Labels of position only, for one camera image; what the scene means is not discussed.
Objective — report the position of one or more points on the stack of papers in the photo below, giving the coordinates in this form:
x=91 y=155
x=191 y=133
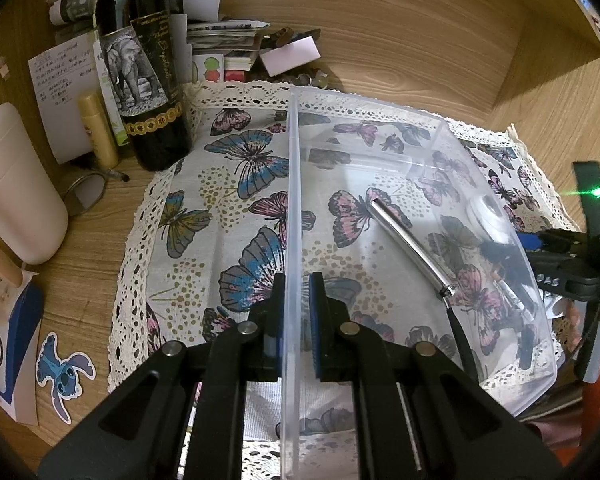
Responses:
x=205 y=5

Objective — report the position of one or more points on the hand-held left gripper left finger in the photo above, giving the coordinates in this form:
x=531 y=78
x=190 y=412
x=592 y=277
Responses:
x=278 y=320

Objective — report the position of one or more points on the yellow lip balm tube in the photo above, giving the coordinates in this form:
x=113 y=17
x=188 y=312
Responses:
x=98 y=130

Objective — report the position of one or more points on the clear plastic storage box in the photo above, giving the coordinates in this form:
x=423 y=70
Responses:
x=405 y=170

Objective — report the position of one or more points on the pink sticky note block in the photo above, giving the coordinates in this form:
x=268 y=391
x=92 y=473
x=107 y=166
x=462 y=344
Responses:
x=292 y=55

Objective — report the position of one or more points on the white plastic container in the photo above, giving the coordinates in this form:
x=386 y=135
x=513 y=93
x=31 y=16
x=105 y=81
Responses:
x=15 y=185

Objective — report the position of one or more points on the beige wooden stick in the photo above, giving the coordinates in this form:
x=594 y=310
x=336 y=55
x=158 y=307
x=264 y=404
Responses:
x=0 y=255

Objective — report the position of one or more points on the fruit sticker sheet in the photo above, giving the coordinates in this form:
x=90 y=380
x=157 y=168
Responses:
x=210 y=67

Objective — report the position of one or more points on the butterfly print lace tablecloth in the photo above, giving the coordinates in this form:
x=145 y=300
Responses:
x=230 y=210

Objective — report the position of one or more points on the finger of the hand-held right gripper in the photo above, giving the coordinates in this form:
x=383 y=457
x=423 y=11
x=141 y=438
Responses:
x=560 y=239

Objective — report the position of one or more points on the blue cartoon sticker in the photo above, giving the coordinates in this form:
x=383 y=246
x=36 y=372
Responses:
x=62 y=370

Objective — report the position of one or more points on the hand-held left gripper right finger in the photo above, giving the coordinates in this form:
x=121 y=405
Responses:
x=314 y=330

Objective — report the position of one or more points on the rolled newspaper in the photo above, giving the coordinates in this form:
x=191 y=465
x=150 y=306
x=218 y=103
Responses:
x=75 y=7

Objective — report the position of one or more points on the blue white printed card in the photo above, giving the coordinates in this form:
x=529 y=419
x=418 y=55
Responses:
x=10 y=350

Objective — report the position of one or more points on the dark wine bottle elephant label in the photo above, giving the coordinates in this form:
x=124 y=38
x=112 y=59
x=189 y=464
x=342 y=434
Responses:
x=150 y=85

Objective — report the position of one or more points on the handwritten white paper sheet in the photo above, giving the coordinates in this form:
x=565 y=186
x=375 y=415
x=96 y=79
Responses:
x=60 y=90

